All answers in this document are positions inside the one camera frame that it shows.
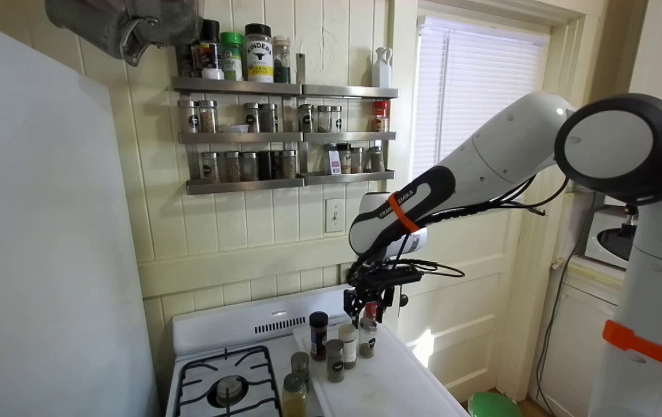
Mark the small uncapped glass spice bottle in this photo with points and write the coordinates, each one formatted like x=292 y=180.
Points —
x=369 y=339

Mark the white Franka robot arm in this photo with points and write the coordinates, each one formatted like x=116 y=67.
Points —
x=502 y=154

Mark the round stove burner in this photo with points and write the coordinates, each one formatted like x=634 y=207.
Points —
x=227 y=391

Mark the dark bottle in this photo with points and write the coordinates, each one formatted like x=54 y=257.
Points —
x=210 y=49

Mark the wall power outlet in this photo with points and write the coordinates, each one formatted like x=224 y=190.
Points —
x=347 y=272

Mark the grey cloth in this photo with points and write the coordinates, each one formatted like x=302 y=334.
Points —
x=131 y=23

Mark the small dark spice jar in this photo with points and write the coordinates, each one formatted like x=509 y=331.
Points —
x=283 y=61

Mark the red spice jar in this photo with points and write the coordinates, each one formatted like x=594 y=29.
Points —
x=379 y=116

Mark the white panelled door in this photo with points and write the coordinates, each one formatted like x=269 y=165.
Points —
x=462 y=324

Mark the large white-label spice container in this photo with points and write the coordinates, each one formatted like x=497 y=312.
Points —
x=258 y=53

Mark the white small bottle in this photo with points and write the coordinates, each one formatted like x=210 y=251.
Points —
x=383 y=69

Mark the black stove burner grate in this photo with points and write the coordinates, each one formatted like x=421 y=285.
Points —
x=227 y=361

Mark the glass spice jar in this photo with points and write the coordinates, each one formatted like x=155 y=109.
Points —
x=269 y=116
x=351 y=157
x=249 y=165
x=210 y=165
x=337 y=119
x=373 y=154
x=267 y=165
x=288 y=163
x=233 y=165
x=335 y=161
x=322 y=119
x=208 y=116
x=252 y=116
x=188 y=116
x=307 y=119

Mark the metal three-tier spice rack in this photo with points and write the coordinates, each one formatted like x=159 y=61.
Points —
x=347 y=91
x=230 y=87

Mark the green round lid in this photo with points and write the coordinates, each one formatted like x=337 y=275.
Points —
x=495 y=405

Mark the white gas stove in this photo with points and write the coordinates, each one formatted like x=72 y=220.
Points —
x=230 y=319

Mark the white spice jar grey cap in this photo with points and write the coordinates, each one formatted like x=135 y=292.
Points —
x=348 y=344

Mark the green-cap spice container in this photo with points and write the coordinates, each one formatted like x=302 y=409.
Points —
x=233 y=59

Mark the white microwave oven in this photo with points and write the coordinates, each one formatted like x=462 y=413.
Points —
x=592 y=246

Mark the white refrigerator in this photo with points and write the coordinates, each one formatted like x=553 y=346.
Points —
x=39 y=231

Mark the white light switch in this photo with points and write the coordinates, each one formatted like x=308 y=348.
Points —
x=335 y=215

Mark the yellow oil jar grey lid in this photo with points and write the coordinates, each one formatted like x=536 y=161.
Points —
x=296 y=395

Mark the dark spice jar black cap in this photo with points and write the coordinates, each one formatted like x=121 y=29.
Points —
x=319 y=334

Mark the white cabinet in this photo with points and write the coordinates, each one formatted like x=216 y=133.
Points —
x=577 y=339

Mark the small jar grey lid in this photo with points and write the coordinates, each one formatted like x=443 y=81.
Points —
x=299 y=365

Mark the white window blind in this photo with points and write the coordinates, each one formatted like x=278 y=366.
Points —
x=486 y=69

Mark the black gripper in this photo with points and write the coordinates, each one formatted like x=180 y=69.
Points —
x=379 y=279

